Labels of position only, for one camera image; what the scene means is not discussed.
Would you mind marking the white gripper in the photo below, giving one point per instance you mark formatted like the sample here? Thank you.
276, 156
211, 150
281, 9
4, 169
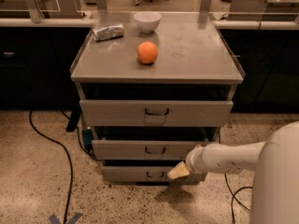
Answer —
193, 160

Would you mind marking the grey drawer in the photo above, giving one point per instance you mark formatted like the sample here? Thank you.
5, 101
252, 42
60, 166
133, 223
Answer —
155, 113
144, 149
145, 174

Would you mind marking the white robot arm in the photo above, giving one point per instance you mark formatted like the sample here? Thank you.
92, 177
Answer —
275, 163

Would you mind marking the grey bottom drawer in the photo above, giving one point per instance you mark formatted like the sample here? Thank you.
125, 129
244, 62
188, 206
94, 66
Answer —
145, 174

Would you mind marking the grey metal drawer cabinet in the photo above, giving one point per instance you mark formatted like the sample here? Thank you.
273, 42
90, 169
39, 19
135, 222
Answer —
193, 64

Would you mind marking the grey top drawer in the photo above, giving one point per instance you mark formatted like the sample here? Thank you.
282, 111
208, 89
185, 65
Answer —
155, 113

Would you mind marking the blue power box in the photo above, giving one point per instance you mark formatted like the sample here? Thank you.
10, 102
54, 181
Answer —
87, 137

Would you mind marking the orange fruit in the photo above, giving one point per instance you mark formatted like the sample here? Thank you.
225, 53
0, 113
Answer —
147, 52

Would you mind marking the white ceramic bowl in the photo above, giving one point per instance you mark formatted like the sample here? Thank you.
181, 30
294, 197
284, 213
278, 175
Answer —
147, 21

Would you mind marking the silver snack bag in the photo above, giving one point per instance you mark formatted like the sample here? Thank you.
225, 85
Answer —
108, 32

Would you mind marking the dark left counter cabinet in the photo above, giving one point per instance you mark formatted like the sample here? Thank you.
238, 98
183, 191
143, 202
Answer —
35, 67

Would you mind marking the white horizontal rail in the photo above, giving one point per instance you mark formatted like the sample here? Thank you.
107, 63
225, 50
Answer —
232, 25

